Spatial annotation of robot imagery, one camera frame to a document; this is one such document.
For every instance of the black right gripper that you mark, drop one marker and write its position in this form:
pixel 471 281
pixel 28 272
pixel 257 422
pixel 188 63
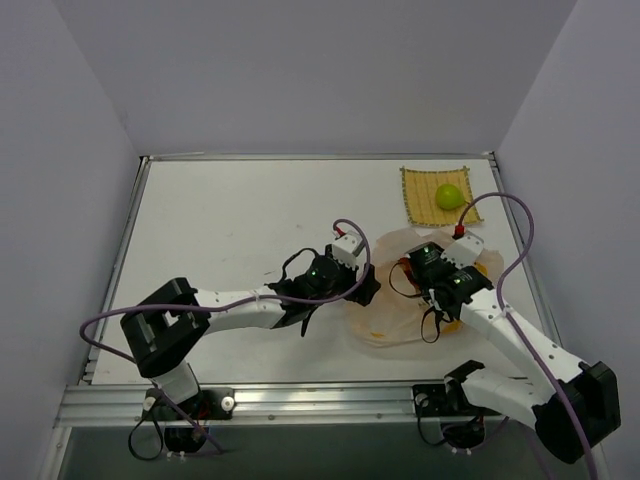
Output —
pixel 417 261

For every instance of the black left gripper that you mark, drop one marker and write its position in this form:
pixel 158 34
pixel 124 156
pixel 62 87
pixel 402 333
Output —
pixel 364 288

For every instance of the translucent printed plastic bag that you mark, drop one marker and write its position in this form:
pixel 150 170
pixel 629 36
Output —
pixel 396 316

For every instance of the green fake apple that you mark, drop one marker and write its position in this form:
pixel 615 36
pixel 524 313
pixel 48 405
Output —
pixel 449 197

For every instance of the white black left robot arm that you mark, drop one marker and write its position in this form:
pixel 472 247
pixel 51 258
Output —
pixel 160 340

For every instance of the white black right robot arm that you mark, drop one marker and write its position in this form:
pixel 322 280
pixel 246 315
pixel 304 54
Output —
pixel 569 404

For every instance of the yellow woven bamboo mat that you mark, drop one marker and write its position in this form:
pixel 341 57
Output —
pixel 418 191

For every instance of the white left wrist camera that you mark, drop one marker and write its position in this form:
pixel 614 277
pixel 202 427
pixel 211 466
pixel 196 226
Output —
pixel 346 249

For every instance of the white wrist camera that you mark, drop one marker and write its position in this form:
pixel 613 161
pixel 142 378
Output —
pixel 465 249
pixel 346 249

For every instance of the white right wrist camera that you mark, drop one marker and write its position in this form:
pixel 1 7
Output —
pixel 465 249

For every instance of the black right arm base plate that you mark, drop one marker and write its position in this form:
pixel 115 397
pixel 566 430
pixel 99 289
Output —
pixel 432 400

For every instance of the aluminium front frame rail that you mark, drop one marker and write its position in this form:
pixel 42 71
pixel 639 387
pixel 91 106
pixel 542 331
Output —
pixel 255 404

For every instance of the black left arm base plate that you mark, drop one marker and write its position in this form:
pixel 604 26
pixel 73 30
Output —
pixel 210 404

